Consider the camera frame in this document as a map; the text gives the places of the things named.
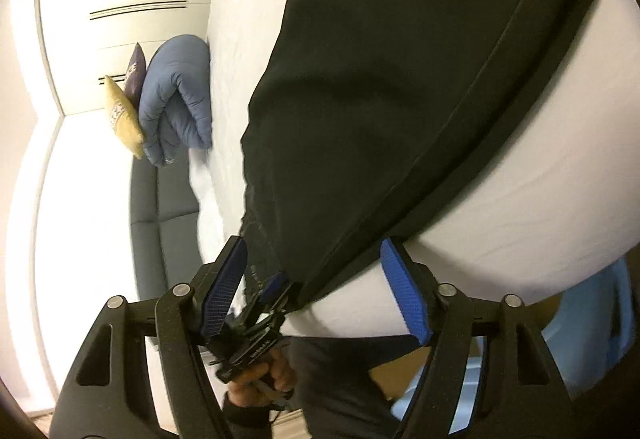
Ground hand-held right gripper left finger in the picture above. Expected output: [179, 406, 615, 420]
[50, 236, 249, 439]

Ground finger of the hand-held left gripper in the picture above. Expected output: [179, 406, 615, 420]
[265, 286, 304, 327]
[244, 271, 293, 321]

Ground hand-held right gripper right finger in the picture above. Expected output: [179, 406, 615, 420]
[380, 239, 597, 439]

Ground black pants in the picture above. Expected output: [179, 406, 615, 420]
[239, 0, 608, 315]

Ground person's left forearm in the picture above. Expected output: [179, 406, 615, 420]
[221, 391, 275, 439]

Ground person's left hand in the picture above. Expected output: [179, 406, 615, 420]
[227, 338, 297, 404]

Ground grey padded headboard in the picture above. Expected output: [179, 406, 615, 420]
[130, 154, 213, 351]

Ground person's dark clothed body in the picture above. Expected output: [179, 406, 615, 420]
[286, 335, 427, 439]

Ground white bed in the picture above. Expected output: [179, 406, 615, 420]
[189, 0, 640, 362]

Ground folded blue quilt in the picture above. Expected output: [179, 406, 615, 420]
[138, 34, 214, 168]

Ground yellow pillow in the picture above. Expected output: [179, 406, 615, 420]
[104, 75, 147, 160]

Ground purple pillow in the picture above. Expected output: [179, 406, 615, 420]
[123, 43, 148, 104]

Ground white wardrobe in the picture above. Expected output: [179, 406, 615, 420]
[39, 0, 217, 116]

